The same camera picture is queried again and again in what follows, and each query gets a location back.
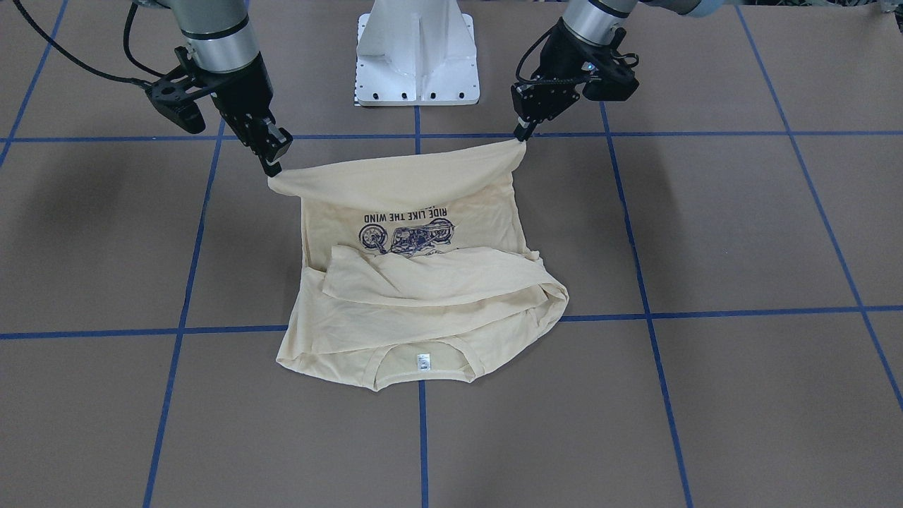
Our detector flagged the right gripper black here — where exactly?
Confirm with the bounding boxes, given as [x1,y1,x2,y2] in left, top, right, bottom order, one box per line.
[210,54,293,177]

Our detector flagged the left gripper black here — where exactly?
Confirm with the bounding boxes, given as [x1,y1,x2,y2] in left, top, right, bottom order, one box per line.
[511,18,622,142]

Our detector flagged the cream long-sleeve printed shirt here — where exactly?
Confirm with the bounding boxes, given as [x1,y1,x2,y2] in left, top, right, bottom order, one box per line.
[268,139,569,392]

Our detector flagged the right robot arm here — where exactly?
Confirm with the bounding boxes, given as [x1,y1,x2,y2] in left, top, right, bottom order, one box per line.
[127,1,293,177]

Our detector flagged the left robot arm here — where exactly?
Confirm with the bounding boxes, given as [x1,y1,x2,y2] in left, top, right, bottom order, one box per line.
[511,1,639,142]

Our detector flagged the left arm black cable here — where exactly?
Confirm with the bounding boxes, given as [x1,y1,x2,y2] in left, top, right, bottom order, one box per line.
[515,28,558,85]

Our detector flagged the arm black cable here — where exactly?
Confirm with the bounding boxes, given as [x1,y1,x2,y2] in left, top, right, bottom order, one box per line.
[11,0,174,89]
[515,28,558,85]

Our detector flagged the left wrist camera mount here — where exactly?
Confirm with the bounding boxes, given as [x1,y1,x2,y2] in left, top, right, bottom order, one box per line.
[583,46,639,101]

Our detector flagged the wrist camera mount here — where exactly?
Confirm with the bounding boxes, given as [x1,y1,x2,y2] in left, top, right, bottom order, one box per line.
[145,46,213,134]
[583,46,639,101]

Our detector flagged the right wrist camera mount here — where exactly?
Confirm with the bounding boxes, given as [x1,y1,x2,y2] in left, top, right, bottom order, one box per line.
[145,46,213,134]

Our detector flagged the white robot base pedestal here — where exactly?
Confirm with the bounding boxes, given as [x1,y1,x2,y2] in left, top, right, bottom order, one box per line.
[354,1,480,107]

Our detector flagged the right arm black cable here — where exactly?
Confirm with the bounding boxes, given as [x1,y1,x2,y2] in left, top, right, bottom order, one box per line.
[11,0,174,89]

